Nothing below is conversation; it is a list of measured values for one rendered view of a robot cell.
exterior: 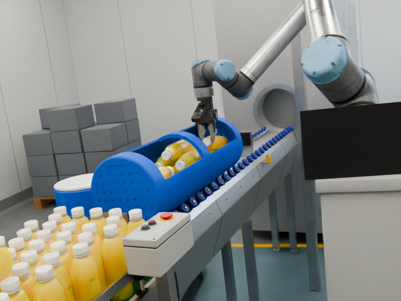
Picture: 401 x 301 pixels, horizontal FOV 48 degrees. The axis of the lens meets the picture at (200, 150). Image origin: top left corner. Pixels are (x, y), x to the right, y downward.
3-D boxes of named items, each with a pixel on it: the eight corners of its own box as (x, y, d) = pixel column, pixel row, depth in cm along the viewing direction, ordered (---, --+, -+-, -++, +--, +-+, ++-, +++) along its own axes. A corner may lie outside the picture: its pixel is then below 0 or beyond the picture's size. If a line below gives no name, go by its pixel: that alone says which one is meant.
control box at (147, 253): (194, 245, 129) (190, 211, 127) (160, 278, 111) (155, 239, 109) (164, 243, 133) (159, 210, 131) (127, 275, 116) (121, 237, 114)
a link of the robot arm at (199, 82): (200, 59, 196) (185, 61, 204) (203, 88, 199) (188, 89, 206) (215, 58, 202) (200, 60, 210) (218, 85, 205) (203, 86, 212)
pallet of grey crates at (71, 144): (148, 187, 594) (136, 97, 572) (122, 206, 519) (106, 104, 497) (70, 189, 629) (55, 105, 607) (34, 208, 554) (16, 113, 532)
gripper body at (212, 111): (218, 120, 212) (216, 95, 209) (212, 123, 204) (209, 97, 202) (204, 122, 215) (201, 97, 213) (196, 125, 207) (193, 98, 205)
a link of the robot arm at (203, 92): (208, 87, 200) (188, 89, 204) (209, 98, 201) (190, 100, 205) (215, 85, 208) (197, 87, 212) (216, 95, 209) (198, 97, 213)
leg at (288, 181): (298, 250, 350) (292, 172, 338) (296, 253, 345) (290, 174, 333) (291, 249, 352) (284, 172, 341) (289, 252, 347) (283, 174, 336)
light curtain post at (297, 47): (320, 287, 291) (301, 18, 259) (319, 292, 286) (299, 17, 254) (311, 286, 294) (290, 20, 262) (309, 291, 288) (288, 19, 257)
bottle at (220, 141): (222, 152, 226) (208, 152, 209) (212, 143, 228) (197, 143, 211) (231, 142, 224) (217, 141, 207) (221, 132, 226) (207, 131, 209)
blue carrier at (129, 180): (247, 168, 230) (238, 113, 225) (165, 234, 152) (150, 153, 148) (197, 171, 242) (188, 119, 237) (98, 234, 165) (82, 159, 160)
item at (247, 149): (253, 156, 272) (251, 130, 269) (252, 157, 268) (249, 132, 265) (238, 156, 276) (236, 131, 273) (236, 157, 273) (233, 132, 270)
